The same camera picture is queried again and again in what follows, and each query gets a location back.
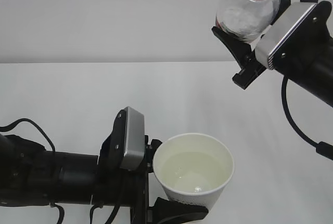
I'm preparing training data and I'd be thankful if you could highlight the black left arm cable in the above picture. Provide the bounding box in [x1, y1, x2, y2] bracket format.
[0, 118, 56, 152]

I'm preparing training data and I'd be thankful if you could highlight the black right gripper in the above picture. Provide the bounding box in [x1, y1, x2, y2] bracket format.
[211, 0, 318, 90]

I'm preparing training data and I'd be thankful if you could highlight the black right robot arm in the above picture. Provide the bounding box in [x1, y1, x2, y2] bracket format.
[212, 0, 332, 106]

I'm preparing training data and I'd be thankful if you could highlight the clear plastic water bottle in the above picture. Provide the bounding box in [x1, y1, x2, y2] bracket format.
[215, 0, 280, 43]

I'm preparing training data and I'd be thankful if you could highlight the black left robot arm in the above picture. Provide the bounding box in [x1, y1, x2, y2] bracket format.
[1, 135, 209, 223]

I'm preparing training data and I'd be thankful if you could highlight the white paper coffee cup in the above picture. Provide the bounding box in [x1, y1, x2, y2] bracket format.
[152, 133, 235, 209]

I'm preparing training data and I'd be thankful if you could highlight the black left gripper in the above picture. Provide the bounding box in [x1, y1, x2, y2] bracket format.
[89, 135, 209, 224]

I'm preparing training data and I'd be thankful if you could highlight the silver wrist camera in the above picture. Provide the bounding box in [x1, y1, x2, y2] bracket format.
[254, 1, 332, 70]
[100, 106, 145, 172]

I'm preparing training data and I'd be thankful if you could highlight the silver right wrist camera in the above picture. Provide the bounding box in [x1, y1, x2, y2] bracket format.
[254, 1, 332, 70]

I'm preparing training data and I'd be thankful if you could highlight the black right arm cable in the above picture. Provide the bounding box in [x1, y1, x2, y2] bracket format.
[281, 75, 333, 161]

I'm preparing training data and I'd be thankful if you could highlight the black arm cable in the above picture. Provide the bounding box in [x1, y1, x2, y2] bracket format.
[281, 75, 333, 161]
[0, 118, 56, 152]

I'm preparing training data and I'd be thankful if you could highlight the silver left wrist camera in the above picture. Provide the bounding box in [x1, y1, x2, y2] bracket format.
[100, 106, 145, 172]

